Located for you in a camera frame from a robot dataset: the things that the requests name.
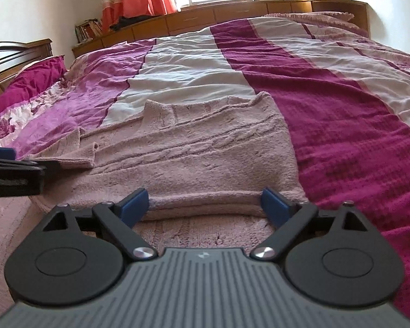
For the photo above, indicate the wooden headboard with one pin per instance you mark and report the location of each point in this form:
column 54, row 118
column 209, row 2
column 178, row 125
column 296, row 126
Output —
column 10, row 51

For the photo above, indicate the pink knitted sweater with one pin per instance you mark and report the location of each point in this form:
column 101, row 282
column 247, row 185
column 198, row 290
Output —
column 198, row 157

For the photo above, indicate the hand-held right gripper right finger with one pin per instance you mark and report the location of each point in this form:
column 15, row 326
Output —
column 276, row 208

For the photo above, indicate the floral pink pillow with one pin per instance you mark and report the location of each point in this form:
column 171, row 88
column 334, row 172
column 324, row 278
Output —
column 17, row 123

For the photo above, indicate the magenta and white striped bedspread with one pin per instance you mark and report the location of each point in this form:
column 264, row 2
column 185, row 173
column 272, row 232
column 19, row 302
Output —
column 328, row 109

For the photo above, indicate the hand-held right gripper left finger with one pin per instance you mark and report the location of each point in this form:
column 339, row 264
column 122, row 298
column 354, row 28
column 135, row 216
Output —
column 136, row 205

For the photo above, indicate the dark cloth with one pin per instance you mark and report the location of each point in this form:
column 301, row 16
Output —
column 129, row 22

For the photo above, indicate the stack of books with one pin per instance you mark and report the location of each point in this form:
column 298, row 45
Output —
column 88, row 30

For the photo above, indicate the magenta pillow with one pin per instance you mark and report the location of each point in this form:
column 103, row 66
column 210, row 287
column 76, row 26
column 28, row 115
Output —
column 30, row 78

